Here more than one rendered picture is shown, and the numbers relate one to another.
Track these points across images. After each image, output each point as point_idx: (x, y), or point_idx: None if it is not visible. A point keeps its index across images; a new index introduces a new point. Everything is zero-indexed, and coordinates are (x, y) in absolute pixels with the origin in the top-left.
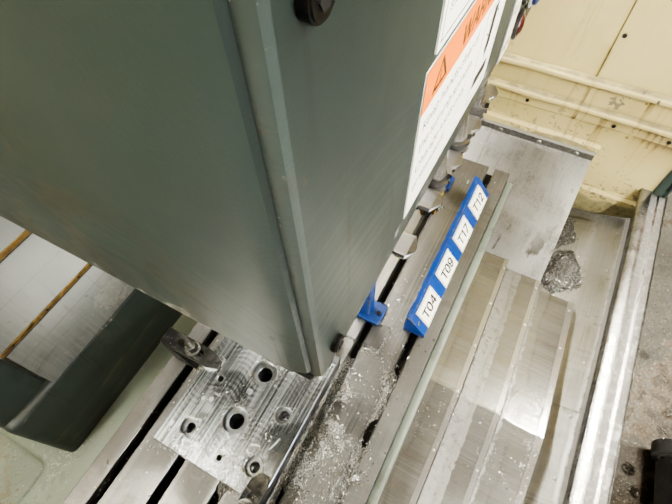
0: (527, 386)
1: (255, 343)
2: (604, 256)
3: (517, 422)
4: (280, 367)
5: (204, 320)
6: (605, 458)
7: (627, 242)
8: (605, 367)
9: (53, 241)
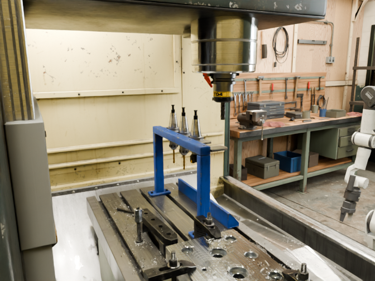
0: (278, 240)
1: (318, 1)
2: (232, 206)
3: (294, 248)
4: (220, 246)
5: (306, 4)
6: (326, 228)
7: (238, 188)
8: (287, 212)
9: (261, 1)
